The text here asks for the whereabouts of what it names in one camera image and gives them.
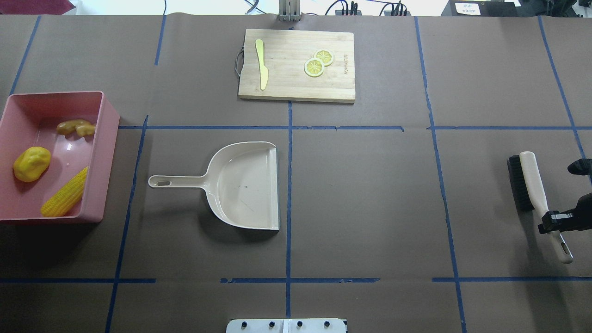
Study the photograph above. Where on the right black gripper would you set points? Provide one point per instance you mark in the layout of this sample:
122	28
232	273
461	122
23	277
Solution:
583	207

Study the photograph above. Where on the beige hand brush black bristles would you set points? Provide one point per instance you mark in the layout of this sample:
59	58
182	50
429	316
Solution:
530	195

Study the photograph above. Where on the beige plastic dustpan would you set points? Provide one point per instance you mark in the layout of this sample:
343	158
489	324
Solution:
240	183

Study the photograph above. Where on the brown toy ginger root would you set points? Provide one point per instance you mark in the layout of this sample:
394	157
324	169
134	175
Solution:
80	126

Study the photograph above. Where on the yellow toy corn cob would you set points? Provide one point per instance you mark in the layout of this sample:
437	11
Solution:
66	197

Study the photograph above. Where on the pink plastic bin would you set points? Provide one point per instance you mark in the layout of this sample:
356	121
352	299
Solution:
30	119

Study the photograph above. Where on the black rectangular box device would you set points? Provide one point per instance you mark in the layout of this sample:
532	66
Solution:
479	8

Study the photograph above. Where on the lemon slice near board edge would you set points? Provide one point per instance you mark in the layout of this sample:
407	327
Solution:
325	56

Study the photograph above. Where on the lemon slice near board centre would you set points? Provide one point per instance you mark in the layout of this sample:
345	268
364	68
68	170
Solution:
314	67

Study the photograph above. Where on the wooden cutting board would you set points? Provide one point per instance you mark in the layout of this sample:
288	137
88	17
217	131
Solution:
285	54

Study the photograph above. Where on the yellow plastic toy knife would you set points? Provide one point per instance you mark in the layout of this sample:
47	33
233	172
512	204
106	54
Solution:
263	70

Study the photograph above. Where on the pink cloth on stand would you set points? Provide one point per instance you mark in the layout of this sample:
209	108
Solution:
35	7

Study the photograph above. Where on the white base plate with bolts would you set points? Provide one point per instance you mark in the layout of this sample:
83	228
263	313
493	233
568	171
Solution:
288	325

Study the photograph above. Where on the aluminium frame post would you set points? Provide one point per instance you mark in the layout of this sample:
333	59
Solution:
289	11

